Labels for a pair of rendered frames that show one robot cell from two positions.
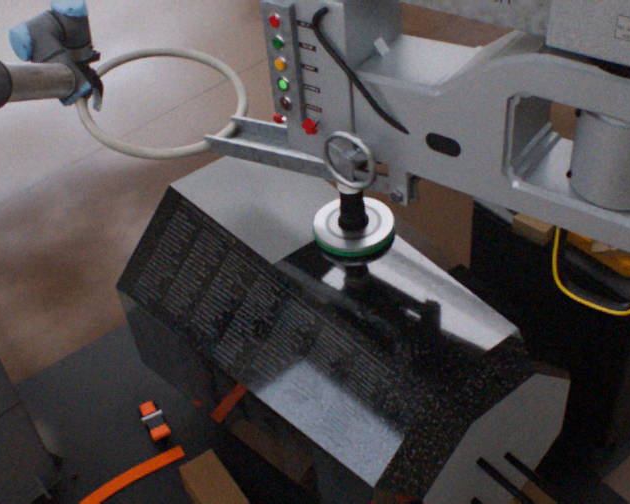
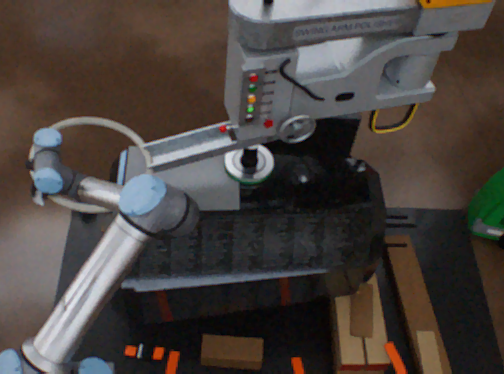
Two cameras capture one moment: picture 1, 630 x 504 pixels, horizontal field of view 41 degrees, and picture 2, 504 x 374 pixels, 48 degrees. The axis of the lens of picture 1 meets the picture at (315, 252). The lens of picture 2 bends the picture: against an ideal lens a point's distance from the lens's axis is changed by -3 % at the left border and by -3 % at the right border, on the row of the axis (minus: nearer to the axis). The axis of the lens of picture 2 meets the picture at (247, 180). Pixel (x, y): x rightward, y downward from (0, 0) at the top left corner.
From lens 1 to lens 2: 1.74 m
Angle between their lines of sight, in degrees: 43
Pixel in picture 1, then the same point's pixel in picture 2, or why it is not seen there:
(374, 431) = (354, 245)
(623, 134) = (433, 57)
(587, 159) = (414, 72)
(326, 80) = (278, 95)
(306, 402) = (309, 259)
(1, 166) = not seen: outside the picture
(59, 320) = not seen: hidden behind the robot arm
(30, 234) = not seen: outside the picture
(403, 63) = (308, 67)
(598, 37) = (439, 25)
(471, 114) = (364, 77)
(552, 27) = (420, 28)
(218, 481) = (226, 343)
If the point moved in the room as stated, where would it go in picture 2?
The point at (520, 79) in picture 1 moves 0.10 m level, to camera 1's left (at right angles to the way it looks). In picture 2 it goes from (393, 52) to (383, 67)
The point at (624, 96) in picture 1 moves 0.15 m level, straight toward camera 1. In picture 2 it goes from (438, 43) to (467, 66)
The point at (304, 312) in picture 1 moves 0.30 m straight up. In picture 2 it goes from (278, 220) to (287, 176)
